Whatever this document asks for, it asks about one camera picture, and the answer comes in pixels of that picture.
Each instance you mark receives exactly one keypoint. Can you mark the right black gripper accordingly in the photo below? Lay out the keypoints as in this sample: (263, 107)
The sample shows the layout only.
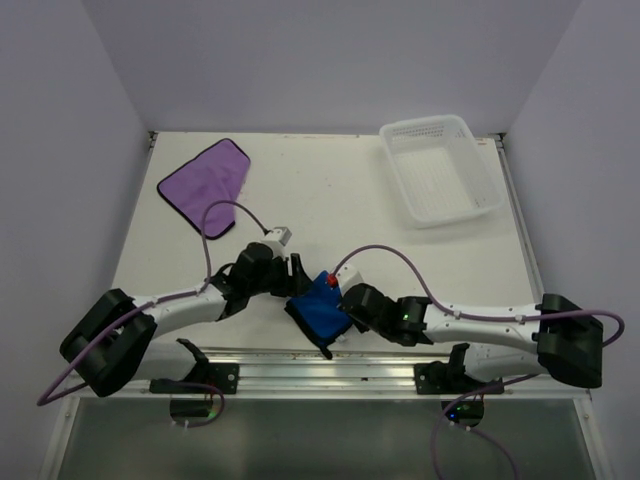
(360, 326)

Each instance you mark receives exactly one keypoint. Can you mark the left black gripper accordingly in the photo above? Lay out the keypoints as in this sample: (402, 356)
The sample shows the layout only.
(290, 285)

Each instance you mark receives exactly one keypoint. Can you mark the blue towel black trim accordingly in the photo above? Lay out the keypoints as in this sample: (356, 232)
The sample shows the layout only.
(317, 313)

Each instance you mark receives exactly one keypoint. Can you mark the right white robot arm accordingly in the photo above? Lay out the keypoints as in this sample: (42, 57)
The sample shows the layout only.
(554, 337)

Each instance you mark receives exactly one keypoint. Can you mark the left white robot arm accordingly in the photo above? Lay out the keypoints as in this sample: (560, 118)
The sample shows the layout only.
(111, 345)

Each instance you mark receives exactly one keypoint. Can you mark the purple towel black trim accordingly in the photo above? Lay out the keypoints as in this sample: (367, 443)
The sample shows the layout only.
(217, 173)

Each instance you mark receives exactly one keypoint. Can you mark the white plastic basket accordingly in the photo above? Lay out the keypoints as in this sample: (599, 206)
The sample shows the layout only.
(439, 169)

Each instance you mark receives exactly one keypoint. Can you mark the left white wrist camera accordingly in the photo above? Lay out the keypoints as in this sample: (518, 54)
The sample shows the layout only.
(276, 240)

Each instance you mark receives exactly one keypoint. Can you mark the right black base bracket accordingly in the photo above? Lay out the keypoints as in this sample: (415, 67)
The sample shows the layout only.
(432, 378)

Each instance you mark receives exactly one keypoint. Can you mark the black base bracket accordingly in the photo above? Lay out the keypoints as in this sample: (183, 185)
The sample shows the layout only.
(432, 378)
(222, 376)

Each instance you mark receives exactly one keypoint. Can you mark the aluminium mounting rail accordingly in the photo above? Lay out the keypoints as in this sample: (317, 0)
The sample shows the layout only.
(349, 375)

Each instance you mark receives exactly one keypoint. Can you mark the left black base bracket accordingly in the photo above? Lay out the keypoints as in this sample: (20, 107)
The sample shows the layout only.
(222, 376)

